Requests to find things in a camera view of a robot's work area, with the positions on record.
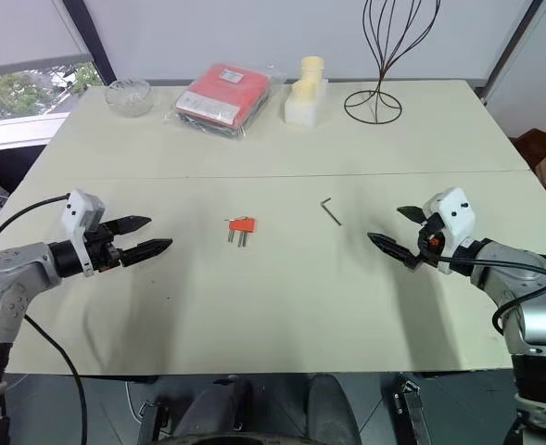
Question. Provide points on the black table bracket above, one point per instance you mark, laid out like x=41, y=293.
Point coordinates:
x=149, y=422
x=411, y=410

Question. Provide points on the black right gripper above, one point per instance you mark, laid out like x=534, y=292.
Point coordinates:
x=427, y=245

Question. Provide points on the dark rounded robot leg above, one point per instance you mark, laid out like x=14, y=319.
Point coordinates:
x=330, y=408
x=210, y=408

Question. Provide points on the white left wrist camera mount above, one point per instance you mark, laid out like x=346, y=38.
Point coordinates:
x=81, y=213

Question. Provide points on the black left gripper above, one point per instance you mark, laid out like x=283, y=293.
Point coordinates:
x=102, y=248

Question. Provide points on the black hex key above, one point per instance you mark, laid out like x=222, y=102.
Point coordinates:
x=332, y=211

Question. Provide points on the clear glass bowl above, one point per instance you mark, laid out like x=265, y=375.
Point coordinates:
x=128, y=97

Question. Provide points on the cream plastic cup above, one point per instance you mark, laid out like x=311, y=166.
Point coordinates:
x=312, y=72

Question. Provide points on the red plastic block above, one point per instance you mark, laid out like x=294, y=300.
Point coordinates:
x=241, y=225

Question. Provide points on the red package in plastic bag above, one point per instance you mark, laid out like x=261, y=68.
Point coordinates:
x=224, y=99

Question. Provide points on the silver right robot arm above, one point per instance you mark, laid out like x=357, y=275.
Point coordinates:
x=518, y=287

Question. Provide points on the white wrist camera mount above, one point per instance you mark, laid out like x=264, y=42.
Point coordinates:
x=81, y=213
x=453, y=218

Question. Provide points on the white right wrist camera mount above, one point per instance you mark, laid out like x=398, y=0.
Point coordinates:
x=453, y=218

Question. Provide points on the white and yellow plastic block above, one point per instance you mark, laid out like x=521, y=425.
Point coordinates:
x=306, y=104

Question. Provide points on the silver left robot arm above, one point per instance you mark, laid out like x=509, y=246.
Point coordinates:
x=10, y=273

